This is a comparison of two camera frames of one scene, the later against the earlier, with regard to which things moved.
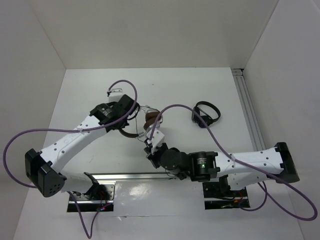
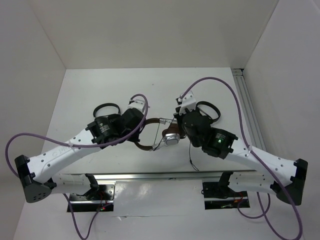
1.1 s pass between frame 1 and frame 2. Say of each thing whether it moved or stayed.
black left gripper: moved
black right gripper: moved
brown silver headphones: moved
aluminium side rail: stayed
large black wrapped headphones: stayed
